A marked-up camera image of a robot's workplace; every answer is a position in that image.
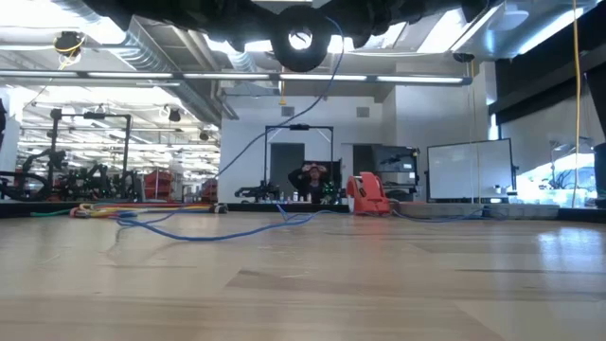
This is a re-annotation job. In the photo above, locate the silver ventilation duct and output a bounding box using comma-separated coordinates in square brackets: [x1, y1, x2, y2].
[51, 13, 238, 127]

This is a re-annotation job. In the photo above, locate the long light bar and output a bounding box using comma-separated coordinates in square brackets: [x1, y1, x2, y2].
[0, 69, 473, 87]

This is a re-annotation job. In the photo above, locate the red shelf cart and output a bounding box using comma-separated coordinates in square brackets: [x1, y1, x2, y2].
[141, 170, 177, 203]
[201, 178, 220, 203]

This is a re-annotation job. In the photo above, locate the black ceiling cord reel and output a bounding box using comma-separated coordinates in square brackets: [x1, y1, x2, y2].
[52, 30, 87, 59]

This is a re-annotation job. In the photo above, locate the black aluminium rig frame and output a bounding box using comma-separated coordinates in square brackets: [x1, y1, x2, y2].
[0, 201, 606, 223]

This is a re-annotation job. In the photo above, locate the white board on stand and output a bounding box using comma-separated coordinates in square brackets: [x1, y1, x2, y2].
[425, 137, 518, 204]

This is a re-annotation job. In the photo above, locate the person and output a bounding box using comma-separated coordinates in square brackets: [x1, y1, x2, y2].
[287, 162, 333, 205]

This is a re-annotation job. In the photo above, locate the black camera gantry frame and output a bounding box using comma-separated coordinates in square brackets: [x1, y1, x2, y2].
[262, 123, 335, 203]

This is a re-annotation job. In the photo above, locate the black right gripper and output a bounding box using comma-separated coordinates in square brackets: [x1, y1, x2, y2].
[330, 0, 394, 48]

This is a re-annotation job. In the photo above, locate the multicolour wire harness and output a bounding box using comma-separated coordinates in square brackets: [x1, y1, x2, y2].
[30, 202, 229, 220]

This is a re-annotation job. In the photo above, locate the grey door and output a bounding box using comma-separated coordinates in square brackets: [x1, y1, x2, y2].
[269, 142, 306, 200]

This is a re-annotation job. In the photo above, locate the blue ethernet cable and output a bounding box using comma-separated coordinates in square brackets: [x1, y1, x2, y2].
[116, 16, 487, 242]

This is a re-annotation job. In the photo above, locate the red tape measure box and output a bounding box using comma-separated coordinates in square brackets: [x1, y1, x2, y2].
[346, 171, 392, 217]

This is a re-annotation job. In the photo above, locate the yellow cord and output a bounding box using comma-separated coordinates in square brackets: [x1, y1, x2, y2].
[570, 0, 583, 209]

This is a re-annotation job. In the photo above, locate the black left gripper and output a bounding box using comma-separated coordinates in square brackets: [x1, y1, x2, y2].
[207, 0, 278, 53]

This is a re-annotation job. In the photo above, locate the black robot workstation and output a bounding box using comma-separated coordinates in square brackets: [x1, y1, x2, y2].
[0, 107, 143, 203]

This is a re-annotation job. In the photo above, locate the grey plastic tool case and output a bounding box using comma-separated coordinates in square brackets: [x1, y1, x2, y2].
[390, 201, 561, 221]

